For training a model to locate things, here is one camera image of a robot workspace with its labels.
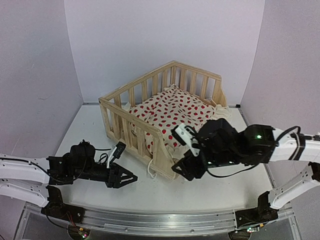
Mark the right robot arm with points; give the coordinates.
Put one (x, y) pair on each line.
(218, 144)

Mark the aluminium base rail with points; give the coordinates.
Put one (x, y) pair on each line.
(159, 224)

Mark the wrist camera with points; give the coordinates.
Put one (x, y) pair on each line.
(186, 136)
(115, 153)

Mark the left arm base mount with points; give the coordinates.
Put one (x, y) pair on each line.
(57, 209)

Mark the wooden pet bed frame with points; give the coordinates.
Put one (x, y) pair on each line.
(142, 139)

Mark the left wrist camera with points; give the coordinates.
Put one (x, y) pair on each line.
(115, 153)

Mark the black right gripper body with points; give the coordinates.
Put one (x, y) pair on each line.
(220, 159)

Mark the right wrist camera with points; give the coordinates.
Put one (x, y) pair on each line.
(186, 136)

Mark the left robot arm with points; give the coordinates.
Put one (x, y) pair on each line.
(35, 180)

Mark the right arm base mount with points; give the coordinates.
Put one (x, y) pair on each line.
(253, 217)

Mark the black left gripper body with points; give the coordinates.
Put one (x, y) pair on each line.
(109, 181)

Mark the strawberry print ruffled mattress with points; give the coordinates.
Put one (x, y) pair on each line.
(173, 107)

